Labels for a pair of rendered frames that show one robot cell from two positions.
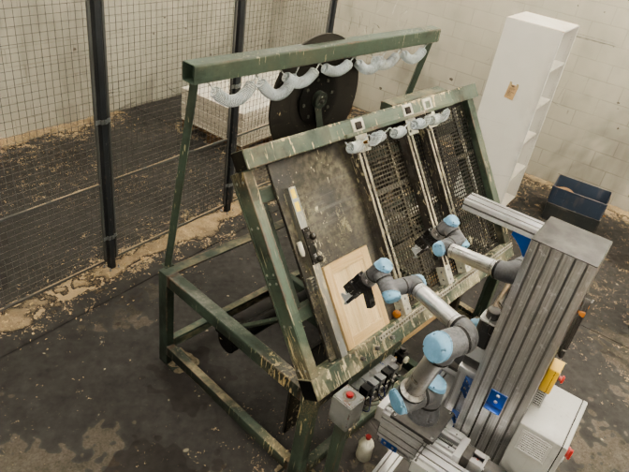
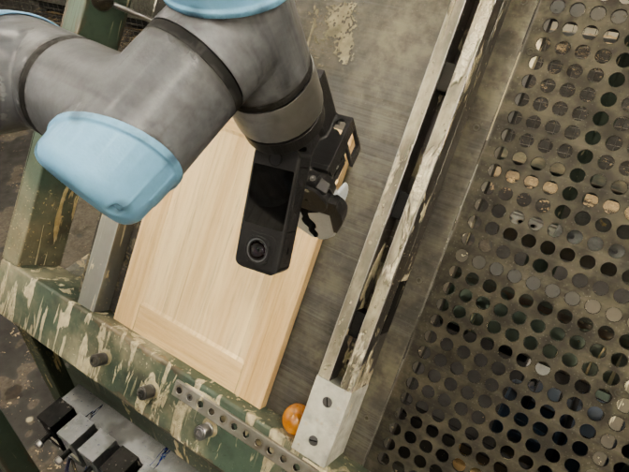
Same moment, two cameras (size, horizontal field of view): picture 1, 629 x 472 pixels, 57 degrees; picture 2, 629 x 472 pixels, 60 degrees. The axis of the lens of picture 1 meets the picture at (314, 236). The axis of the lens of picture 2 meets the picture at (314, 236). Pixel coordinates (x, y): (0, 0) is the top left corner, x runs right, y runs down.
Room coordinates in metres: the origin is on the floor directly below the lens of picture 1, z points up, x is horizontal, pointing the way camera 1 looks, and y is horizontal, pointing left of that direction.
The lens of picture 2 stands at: (2.69, -1.06, 1.70)
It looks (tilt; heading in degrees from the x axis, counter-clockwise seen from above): 39 degrees down; 86
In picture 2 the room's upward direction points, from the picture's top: straight up
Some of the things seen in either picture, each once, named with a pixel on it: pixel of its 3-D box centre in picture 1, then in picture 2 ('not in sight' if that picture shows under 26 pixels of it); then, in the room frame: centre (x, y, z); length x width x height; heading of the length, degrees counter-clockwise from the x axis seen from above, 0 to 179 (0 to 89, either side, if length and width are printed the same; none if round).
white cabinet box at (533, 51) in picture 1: (511, 115); not in sight; (6.32, -1.94, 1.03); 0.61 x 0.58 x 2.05; 149
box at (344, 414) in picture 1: (346, 408); not in sight; (1.99, -0.30, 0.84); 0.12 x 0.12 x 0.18; 52
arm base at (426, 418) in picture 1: (425, 406); not in sight; (1.86, -0.63, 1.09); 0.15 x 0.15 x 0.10
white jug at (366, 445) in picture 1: (365, 446); not in sight; (2.37, -0.53, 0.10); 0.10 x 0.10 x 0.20
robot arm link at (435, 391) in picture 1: (430, 389); not in sight; (1.85, -0.62, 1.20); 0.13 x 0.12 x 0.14; 123
